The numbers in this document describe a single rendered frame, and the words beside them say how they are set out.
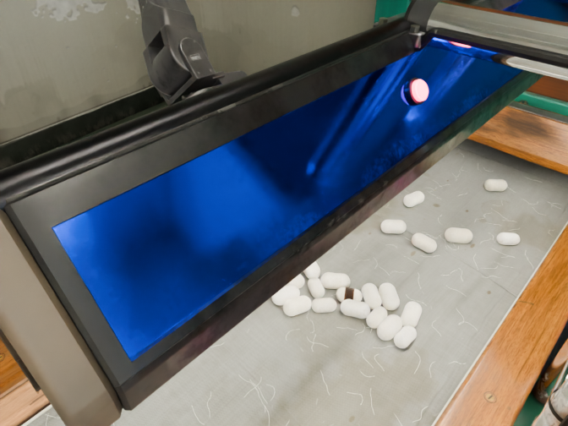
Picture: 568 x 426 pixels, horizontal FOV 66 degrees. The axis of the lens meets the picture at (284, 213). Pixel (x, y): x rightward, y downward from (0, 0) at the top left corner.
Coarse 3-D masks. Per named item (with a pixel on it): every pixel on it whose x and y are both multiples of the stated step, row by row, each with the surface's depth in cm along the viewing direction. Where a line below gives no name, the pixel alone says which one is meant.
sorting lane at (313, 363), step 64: (448, 192) 74; (512, 192) 74; (384, 256) 62; (448, 256) 62; (512, 256) 62; (256, 320) 53; (320, 320) 53; (448, 320) 53; (192, 384) 47; (256, 384) 47; (320, 384) 47; (384, 384) 47; (448, 384) 47
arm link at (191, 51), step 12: (180, 48) 56; (192, 48) 57; (192, 60) 56; (204, 60) 58; (192, 72) 56; (204, 72) 57; (228, 72) 63; (240, 72) 65; (192, 84) 57; (204, 84) 60; (216, 84) 62; (168, 96) 61; (180, 96) 60
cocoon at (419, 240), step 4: (412, 236) 63; (416, 236) 62; (420, 236) 62; (424, 236) 62; (412, 240) 63; (416, 240) 62; (420, 240) 62; (424, 240) 62; (428, 240) 61; (432, 240) 61; (416, 244) 62; (420, 244) 62; (424, 244) 61; (428, 244) 61; (432, 244) 61; (436, 244) 62; (420, 248) 63; (424, 248) 62; (428, 248) 61; (432, 248) 61; (428, 252) 62
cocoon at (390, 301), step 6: (384, 288) 55; (390, 288) 54; (384, 294) 54; (390, 294) 54; (396, 294) 54; (384, 300) 54; (390, 300) 53; (396, 300) 53; (384, 306) 54; (390, 306) 53; (396, 306) 53
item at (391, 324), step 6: (390, 318) 51; (396, 318) 51; (384, 324) 50; (390, 324) 50; (396, 324) 51; (378, 330) 50; (384, 330) 50; (390, 330) 50; (396, 330) 50; (384, 336) 50; (390, 336) 50
